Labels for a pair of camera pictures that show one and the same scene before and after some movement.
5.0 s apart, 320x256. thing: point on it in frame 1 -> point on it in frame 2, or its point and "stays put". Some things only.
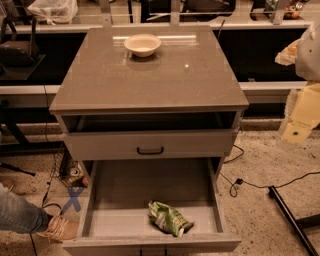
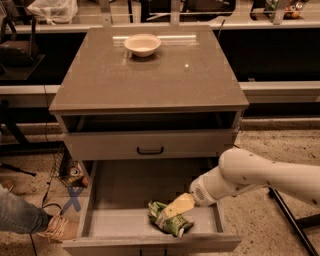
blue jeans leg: [20, 215] stays put
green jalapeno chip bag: [168, 219] stays put
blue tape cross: [74, 198] stays put
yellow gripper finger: [305, 114] -> [205, 190]
